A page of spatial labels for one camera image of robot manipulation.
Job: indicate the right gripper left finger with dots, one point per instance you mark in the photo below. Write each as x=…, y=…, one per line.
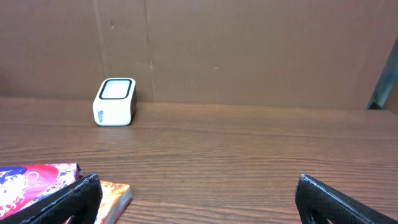
x=77, y=203

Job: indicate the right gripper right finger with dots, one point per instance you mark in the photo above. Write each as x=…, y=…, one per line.
x=319, y=203

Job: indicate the small orange tissue pack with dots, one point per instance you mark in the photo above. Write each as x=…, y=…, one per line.
x=115, y=199

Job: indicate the purple red soft package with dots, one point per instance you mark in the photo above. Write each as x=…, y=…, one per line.
x=22, y=186

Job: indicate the white barcode scanner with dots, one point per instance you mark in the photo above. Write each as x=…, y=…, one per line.
x=115, y=102

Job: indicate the green metal frame post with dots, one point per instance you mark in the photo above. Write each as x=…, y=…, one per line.
x=386, y=82

